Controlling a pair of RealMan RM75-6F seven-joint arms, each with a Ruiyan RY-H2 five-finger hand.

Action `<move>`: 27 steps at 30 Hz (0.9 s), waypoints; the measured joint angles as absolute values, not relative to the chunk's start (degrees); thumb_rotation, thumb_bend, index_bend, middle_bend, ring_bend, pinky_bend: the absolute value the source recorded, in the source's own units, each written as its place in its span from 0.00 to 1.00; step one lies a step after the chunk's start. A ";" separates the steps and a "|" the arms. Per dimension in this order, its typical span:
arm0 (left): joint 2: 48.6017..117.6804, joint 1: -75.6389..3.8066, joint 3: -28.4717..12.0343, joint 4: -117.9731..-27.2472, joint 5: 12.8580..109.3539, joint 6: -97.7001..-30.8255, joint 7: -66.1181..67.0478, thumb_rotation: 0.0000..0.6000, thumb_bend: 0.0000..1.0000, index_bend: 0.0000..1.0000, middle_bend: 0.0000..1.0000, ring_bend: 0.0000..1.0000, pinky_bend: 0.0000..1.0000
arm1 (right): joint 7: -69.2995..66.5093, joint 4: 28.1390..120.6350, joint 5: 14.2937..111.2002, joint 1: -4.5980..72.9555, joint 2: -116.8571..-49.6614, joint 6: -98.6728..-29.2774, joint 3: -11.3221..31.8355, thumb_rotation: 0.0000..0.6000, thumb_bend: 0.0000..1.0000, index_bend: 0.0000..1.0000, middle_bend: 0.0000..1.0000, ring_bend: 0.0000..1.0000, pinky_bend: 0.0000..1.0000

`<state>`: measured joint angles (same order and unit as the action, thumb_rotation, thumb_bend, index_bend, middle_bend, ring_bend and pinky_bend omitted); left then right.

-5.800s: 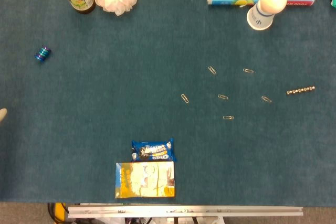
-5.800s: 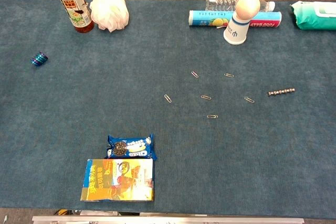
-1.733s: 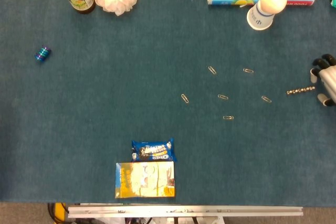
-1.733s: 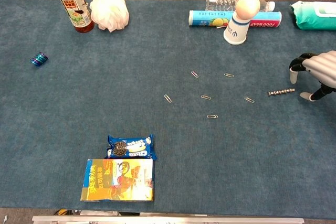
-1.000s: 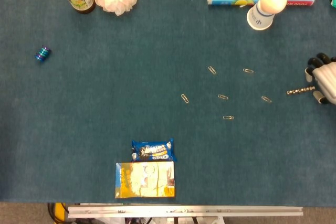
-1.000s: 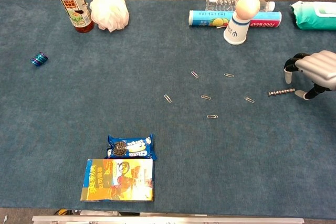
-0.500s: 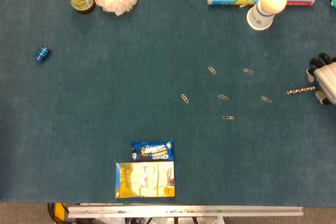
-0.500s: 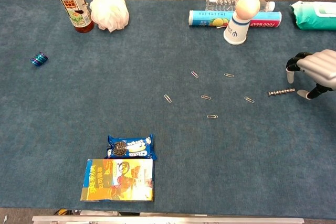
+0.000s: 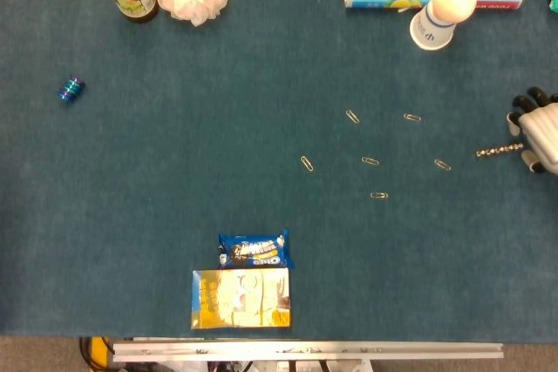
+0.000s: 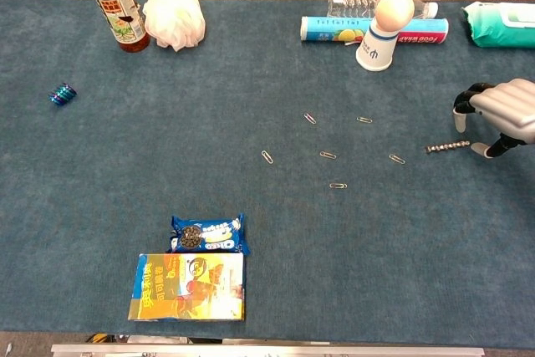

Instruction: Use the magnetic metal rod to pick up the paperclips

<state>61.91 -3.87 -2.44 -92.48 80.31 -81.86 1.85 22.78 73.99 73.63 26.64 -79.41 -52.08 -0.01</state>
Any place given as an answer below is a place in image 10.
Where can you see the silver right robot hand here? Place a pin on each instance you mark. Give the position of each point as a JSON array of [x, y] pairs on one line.
[[507, 106]]

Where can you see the shiny metal threaded screw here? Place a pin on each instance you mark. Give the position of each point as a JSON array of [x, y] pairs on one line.
[[447, 147]]

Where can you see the silver paperclip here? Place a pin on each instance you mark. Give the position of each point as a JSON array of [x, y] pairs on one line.
[[328, 155], [309, 118], [267, 156], [397, 159], [364, 120], [337, 185]]

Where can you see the green wet wipes pack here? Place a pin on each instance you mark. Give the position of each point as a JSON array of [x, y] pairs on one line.
[[497, 27]]

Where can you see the white paper cup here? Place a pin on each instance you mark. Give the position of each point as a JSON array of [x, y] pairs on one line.
[[374, 49]]

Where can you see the pale egg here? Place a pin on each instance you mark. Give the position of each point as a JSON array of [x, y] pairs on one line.
[[395, 10]]

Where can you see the clear plastic water bottle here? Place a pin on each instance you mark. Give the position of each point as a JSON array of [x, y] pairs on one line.
[[353, 5]]

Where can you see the blue food wrap tube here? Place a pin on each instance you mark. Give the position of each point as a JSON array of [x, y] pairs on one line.
[[330, 29]]

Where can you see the blue Oreo cookie pack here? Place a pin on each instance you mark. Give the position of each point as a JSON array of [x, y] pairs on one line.
[[209, 236]]

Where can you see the white mesh bath pouf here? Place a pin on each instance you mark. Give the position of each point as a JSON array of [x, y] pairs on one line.
[[173, 18]]

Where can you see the yellow blue cocoa box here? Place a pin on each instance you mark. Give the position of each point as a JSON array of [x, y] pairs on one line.
[[188, 288]]

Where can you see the brown tea bottle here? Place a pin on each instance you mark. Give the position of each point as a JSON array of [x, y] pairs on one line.
[[119, 1]]

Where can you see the aluminium profile rail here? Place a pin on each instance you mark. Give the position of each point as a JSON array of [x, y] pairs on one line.
[[267, 350]]

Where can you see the yellow frame part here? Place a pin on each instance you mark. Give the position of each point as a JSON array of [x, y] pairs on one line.
[[102, 338]]

